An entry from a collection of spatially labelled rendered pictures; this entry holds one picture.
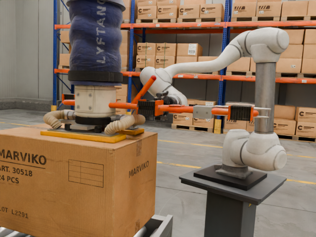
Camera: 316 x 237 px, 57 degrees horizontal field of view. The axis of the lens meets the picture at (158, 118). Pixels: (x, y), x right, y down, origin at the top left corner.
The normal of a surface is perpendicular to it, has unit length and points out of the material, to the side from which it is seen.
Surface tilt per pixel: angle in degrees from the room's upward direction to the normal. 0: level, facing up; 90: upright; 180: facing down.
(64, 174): 90
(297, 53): 91
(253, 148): 91
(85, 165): 90
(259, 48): 100
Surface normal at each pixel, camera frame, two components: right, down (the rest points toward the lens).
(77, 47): -0.47, -0.05
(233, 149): -0.81, -0.02
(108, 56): 0.55, -0.15
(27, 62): -0.31, 0.10
